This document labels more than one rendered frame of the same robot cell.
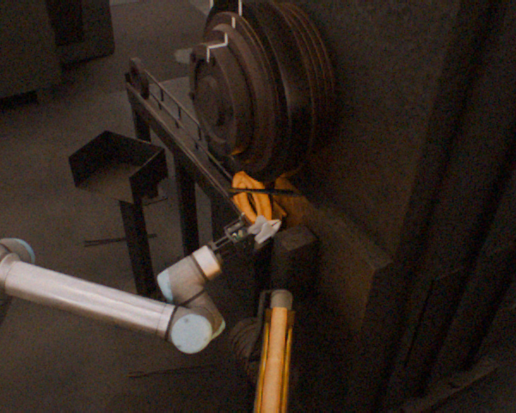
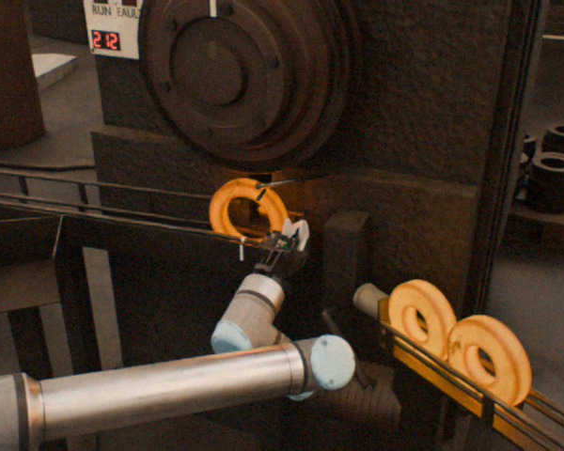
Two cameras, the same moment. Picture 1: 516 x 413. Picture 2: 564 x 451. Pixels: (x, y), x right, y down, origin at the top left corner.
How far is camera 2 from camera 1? 83 cm
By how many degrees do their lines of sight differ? 32
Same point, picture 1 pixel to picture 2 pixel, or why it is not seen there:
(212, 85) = (225, 45)
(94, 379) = not seen: outside the picture
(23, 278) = (73, 394)
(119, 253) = not seen: outside the picture
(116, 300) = (223, 364)
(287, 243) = (349, 225)
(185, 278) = (257, 318)
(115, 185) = (5, 295)
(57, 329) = not seen: outside the picture
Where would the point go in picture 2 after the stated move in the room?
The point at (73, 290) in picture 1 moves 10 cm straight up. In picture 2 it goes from (158, 377) to (152, 323)
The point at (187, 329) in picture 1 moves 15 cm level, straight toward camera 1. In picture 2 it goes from (330, 353) to (406, 395)
